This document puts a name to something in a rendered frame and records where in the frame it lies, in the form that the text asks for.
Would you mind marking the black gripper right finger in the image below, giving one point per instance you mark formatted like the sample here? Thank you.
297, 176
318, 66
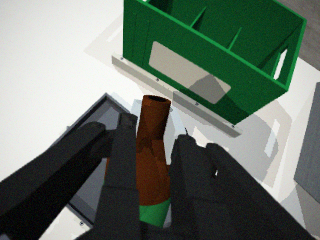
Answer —
256, 214

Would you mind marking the green crate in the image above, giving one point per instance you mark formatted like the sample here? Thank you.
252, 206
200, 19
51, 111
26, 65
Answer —
208, 71

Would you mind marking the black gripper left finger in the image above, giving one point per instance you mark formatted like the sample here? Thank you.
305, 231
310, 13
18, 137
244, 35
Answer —
33, 196

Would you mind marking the brown bottle with green base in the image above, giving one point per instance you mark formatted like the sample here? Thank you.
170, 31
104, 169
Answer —
151, 168

